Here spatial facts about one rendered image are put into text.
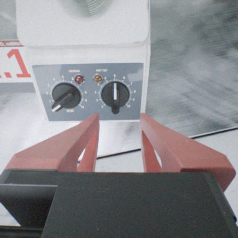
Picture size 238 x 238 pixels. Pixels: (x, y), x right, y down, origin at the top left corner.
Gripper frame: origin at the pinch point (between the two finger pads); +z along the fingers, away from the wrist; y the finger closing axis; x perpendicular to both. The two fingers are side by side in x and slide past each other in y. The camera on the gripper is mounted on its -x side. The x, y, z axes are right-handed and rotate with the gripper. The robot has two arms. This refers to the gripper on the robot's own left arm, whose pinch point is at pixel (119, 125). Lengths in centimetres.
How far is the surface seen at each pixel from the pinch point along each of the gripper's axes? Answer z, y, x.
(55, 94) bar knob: 6.7, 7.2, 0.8
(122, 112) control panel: 7.2, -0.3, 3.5
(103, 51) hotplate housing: 7.4, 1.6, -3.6
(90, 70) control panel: 7.1, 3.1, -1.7
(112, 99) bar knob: 5.4, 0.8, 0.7
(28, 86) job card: 11.6, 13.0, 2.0
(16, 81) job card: 11.9, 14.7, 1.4
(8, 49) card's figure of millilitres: 11.1, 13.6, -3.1
